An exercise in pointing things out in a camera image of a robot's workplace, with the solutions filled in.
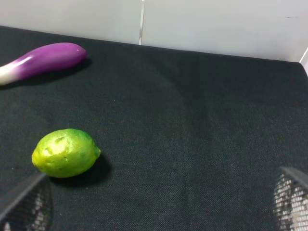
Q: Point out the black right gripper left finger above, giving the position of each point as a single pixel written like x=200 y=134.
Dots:
x=28 y=206

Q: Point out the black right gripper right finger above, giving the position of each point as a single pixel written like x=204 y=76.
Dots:
x=290 y=200

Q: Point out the green lime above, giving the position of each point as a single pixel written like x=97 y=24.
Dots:
x=65 y=153

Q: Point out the purple toy eggplant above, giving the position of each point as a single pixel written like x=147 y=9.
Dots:
x=52 y=57

